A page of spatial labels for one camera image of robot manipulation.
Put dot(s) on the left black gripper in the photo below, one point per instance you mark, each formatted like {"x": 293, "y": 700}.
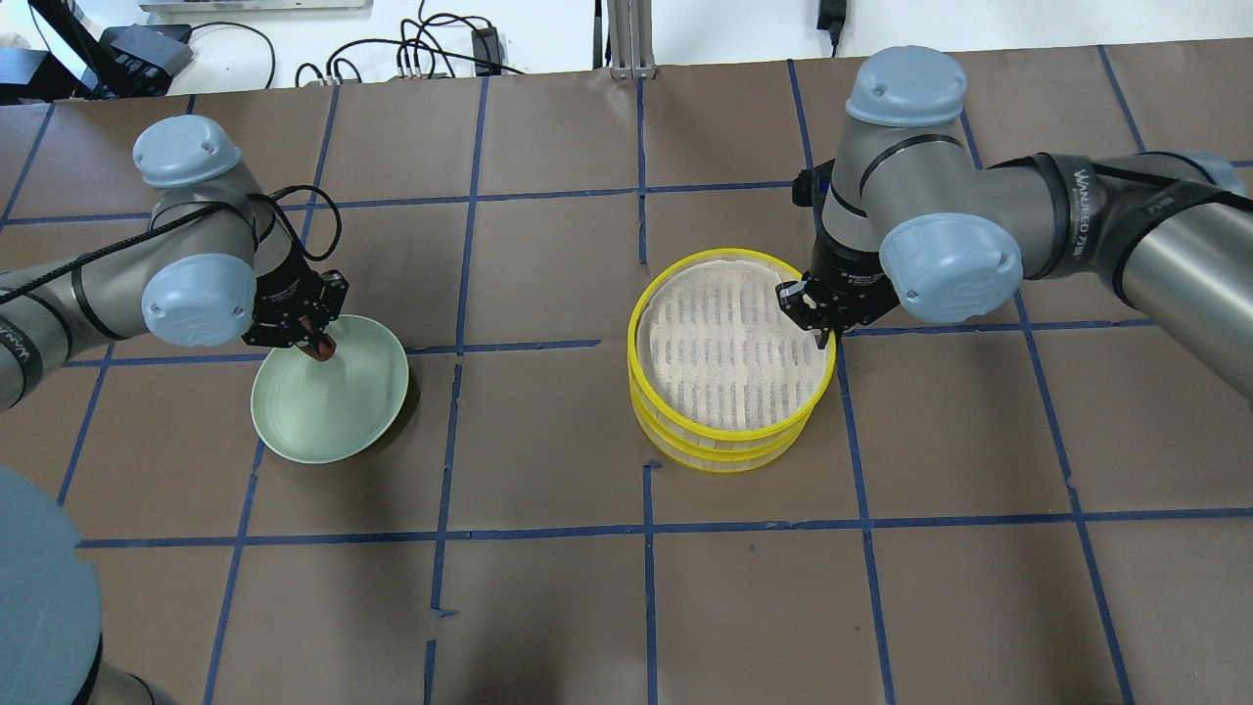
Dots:
{"x": 285, "y": 291}

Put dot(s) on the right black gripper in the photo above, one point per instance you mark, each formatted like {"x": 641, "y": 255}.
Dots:
{"x": 850, "y": 275}

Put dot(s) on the brown bun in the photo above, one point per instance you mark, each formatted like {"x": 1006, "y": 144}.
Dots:
{"x": 325, "y": 345}

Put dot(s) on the yellow steamer layer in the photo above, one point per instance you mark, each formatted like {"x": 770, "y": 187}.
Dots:
{"x": 715, "y": 456}
{"x": 713, "y": 359}

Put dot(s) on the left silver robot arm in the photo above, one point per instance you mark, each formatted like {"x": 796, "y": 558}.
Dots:
{"x": 219, "y": 261}

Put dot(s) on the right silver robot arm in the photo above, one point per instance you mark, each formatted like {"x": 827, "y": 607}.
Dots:
{"x": 905, "y": 219}

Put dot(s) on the light green plate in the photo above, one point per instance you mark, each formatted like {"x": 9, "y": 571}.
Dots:
{"x": 315, "y": 412}

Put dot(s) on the black box on desk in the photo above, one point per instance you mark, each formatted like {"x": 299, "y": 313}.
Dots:
{"x": 155, "y": 51}

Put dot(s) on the black wall power adapter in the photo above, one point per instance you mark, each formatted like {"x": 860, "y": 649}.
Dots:
{"x": 832, "y": 15}

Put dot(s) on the aluminium frame post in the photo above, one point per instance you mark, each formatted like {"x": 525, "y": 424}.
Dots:
{"x": 630, "y": 34}

